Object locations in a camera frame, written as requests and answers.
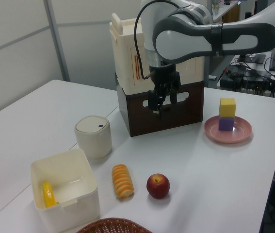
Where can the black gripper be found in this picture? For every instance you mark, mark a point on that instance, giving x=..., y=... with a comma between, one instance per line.
x=164, y=76

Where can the yellow cube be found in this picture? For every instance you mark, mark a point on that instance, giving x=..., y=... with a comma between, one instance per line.
x=227, y=108

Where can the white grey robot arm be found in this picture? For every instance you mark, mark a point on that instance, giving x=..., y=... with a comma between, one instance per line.
x=181, y=41

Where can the purple cube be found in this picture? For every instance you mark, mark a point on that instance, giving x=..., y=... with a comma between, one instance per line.
x=225, y=124

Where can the dark brown crate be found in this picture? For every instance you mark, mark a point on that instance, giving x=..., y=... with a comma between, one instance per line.
x=183, y=111

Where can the cream plastic cabinet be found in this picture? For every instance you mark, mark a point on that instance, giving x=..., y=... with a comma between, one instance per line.
x=125, y=60

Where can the pink plate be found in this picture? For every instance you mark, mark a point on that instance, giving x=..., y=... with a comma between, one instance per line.
x=241, y=132

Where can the cream lidded canister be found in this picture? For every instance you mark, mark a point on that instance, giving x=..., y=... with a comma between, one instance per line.
x=92, y=143

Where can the red apple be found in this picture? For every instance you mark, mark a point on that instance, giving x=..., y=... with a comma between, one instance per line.
x=158, y=186

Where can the long orange striped bread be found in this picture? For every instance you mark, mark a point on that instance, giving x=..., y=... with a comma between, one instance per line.
x=122, y=182

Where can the black monitor stand base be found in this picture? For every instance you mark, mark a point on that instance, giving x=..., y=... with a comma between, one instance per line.
x=252, y=58

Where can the brown wicker basket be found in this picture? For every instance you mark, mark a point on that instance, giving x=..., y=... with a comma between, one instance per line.
x=113, y=227

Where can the cream open plastic box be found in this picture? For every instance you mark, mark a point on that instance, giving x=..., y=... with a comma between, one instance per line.
x=79, y=213

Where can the yellow toy banana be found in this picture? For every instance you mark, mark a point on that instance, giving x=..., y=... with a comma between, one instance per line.
x=48, y=194

